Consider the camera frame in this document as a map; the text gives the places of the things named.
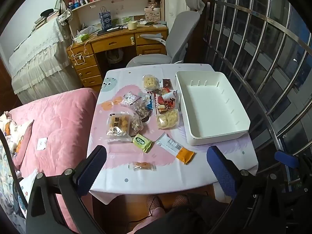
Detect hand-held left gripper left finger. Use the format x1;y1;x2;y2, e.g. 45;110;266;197
26;145;108;234

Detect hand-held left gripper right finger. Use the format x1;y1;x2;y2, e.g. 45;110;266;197
207;146;290;234

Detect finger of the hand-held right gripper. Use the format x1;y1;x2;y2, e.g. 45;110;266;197
274;150;312;173

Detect orange and white snack packet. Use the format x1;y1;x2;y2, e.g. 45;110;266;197
155;133;195;164

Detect egg yolk pastry packet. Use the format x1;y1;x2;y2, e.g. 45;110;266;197
105;111;132;144

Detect small clear orange snack packet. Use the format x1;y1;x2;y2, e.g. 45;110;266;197
132;161;156;171

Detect green snack packet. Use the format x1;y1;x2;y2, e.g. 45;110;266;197
132;134;153;153

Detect white plastic storage box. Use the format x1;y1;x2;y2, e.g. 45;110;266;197
175;71;251;147

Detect yellow cracker packet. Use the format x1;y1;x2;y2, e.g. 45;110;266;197
156;109;180;129
143;75;158;89

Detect clear packet with white label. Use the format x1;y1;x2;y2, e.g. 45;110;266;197
121;91;139;107

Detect red and white snack bag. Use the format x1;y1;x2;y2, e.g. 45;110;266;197
156;90;181;114

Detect person's dark clothing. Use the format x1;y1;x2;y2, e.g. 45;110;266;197
146;192;234;234

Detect pink cartoon tablecloth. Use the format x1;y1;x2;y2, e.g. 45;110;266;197
86;63;259;205

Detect pink fluffy garment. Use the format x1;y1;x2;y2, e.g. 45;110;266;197
129;207;171;234

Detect cartoon pillow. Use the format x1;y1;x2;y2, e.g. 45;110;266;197
0;111;35;171

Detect blue printed quilt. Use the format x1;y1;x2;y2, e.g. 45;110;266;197
0;146;32;234

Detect metal window bars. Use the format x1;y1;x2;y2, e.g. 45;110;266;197
203;0;312;176

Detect wooden desk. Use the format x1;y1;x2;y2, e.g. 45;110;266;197
66;26;169;94

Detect green tissue box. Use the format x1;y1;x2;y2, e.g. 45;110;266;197
74;33;90;43

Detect black tablet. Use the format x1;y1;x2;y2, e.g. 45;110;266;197
97;28;123;36

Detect grey office chair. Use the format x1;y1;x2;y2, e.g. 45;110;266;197
125;0;206;68

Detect blue gift bag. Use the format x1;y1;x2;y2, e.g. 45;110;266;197
99;6;113;31

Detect floral fabric pouch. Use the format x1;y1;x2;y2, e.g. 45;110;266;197
58;8;74;26

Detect pile of flat books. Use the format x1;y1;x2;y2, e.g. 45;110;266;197
32;8;60;31

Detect printed cardboard box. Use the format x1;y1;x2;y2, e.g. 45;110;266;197
144;8;161;21

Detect wooden bookshelf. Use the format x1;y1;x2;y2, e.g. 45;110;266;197
60;0;166;33

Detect doll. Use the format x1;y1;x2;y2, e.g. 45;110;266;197
146;0;162;11

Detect thin black cable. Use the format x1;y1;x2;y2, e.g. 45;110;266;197
128;195;159;225

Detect thick black cable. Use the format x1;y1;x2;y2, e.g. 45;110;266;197
0;129;27;210

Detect white charging cable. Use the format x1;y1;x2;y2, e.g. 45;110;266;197
69;33;98;65

